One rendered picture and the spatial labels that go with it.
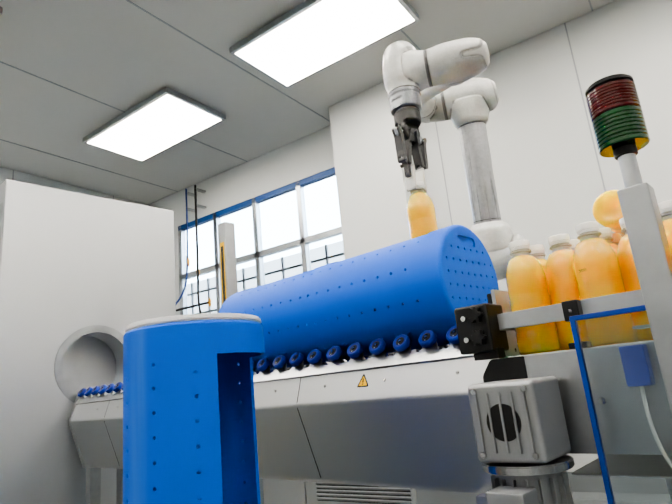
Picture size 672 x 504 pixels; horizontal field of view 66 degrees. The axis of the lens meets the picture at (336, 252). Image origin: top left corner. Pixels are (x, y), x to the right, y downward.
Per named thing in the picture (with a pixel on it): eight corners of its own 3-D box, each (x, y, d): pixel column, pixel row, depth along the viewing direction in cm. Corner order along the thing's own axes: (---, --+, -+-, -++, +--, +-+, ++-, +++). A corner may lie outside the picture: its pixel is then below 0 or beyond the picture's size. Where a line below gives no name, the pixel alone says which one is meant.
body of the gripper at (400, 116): (405, 122, 151) (408, 151, 149) (386, 113, 145) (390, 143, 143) (426, 111, 146) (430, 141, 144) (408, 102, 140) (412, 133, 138)
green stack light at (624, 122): (607, 161, 77) (599, 131, 78) (655, 145, 73) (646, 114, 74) (593, 150, 72) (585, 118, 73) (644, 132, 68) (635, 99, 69)
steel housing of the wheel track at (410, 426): (128, 459, 258) (128, 388, 266) (574, 477, 118) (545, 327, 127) (67, 470, 237) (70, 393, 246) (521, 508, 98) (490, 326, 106)
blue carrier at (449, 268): (283, 370, 189) (276, 293, 196) (509, 338, 133) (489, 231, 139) (216, 375, 168) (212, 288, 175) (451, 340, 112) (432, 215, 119)
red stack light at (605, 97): (599, 131, 78) (593, 107, 79) (646, 113, 74) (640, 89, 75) (585, 118, 73) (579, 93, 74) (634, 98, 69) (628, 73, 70)
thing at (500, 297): (513, 346, 122) (503, 293, 125) (523, 344, 120) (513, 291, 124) (493, 346, 115) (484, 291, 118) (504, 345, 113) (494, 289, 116)
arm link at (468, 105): (471, 284, 201) (531, 276, 195) (469, 284, 186) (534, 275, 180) (441, 93, 208) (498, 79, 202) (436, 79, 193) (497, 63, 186)
